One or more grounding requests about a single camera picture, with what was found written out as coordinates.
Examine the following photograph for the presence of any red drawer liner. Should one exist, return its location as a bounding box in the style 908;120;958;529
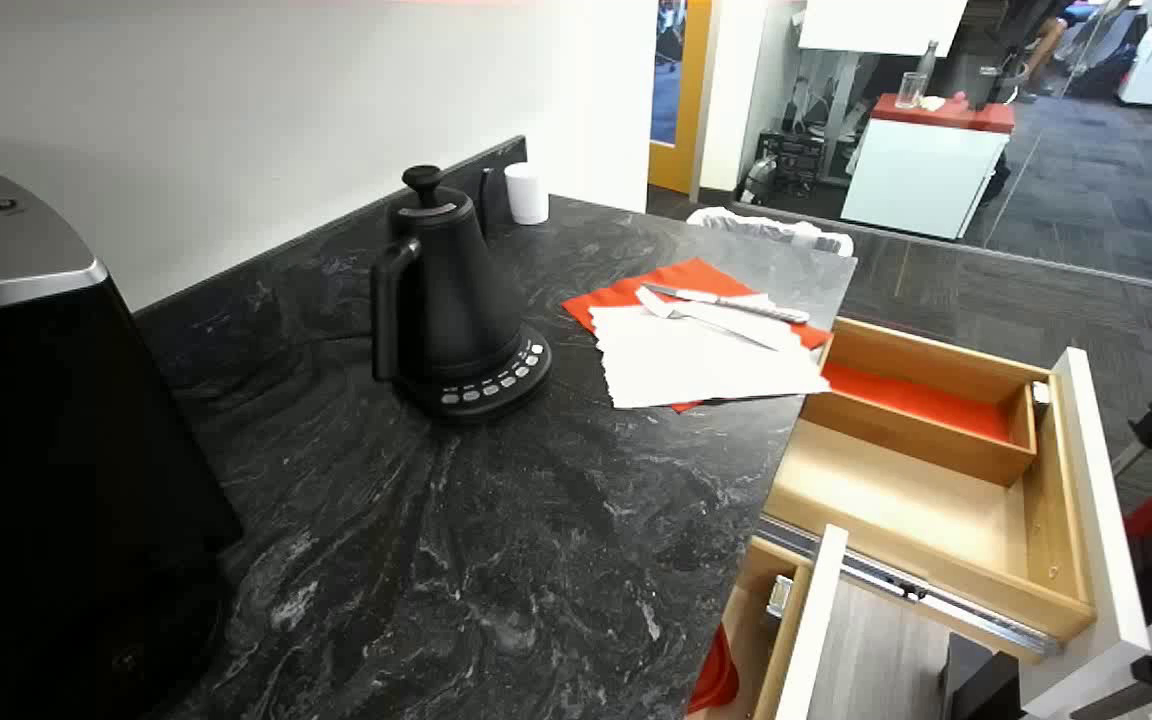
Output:
819;359;1019;445

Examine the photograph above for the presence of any small open wooden drawer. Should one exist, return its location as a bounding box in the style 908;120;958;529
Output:
683;522;854;720

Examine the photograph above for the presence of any large open wooden drawer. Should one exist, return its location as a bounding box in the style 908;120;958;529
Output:
756;314;1152;671

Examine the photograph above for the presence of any white paper napkin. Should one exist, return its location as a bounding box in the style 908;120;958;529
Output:
583;302;834;416

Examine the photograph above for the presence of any black electric kettle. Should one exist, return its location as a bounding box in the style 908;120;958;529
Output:
369;162;561;425

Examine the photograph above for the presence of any white mug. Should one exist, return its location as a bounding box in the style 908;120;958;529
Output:
501;162;556;234

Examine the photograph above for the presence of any black cylindrical shaker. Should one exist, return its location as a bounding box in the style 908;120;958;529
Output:
476;163;514;244

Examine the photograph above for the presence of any trash bin with plastic bag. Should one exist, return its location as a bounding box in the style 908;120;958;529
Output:
683;206;858;341

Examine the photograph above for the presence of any white cabinet with red top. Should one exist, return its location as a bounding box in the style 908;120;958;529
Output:
838;88;1019;244

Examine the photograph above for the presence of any white whiteboard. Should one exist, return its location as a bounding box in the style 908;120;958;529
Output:
795;0;977;62

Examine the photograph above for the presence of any black silver coffee machine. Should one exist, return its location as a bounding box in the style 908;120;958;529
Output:
0;147;248;720

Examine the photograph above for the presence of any yellow door frame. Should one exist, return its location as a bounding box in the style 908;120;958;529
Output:
643;0;720;206

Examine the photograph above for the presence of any metal drawer slide rail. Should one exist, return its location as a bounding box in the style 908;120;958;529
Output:
750;516;1065;660

